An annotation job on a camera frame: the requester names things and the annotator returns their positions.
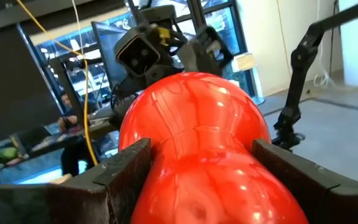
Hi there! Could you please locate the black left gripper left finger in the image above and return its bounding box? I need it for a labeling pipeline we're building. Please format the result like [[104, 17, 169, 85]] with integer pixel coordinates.
[[0, 138, 152, 224]]

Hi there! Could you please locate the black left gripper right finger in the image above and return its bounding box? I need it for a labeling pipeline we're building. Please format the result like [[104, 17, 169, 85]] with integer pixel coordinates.
[[252, 139, 358, 224]]

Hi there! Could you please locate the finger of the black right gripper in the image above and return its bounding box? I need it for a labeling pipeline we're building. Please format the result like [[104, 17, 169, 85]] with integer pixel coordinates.
[[109, 76, 149, 124], [178, 26, 233, 77]]

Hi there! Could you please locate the red desk lamp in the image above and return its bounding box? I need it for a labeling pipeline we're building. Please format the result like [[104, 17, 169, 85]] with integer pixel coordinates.
[[118, 72, 310, 224]]

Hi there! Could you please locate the beige paper sign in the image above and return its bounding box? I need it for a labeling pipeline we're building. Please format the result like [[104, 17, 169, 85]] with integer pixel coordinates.
[[231, 52, 257, 73]]

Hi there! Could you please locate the black computer monitor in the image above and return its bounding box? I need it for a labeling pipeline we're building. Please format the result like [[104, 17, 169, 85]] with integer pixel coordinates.
[[91, 20, 130, 91]]

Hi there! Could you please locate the person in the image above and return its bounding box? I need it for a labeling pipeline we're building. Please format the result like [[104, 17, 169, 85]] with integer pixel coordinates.
[[57, 91, 99, 177]]

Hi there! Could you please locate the dark office desk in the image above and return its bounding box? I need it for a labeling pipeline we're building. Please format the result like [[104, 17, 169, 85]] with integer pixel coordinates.
[[9, 119, 119, 159]]

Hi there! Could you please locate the green bag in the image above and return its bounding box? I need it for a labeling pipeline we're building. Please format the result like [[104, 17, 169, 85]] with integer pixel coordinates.
[[0, 146, 19, 163]]

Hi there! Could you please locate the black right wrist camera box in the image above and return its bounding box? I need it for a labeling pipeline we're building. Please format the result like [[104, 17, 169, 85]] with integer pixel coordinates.
[[114, 26, 162, 77]]

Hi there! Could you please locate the yellow hanging cable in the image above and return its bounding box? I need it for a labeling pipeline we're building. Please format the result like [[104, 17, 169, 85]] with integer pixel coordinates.
[[15, 0, 99, 166]]

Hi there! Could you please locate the white hanging cable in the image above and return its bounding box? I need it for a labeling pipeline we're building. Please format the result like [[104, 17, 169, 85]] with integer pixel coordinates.
[[71, 0, 84, 58]]

